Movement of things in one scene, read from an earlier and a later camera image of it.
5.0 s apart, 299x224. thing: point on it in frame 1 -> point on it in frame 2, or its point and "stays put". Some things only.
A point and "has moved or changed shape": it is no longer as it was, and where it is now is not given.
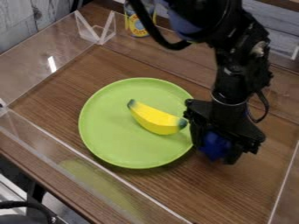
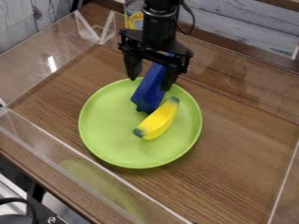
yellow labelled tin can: (136, 28) stays put
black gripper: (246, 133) -> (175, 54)
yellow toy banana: (155, 120) has moved or changed shape
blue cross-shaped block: (215, 148) -> (151, 87)
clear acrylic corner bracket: (96, 33) stays put
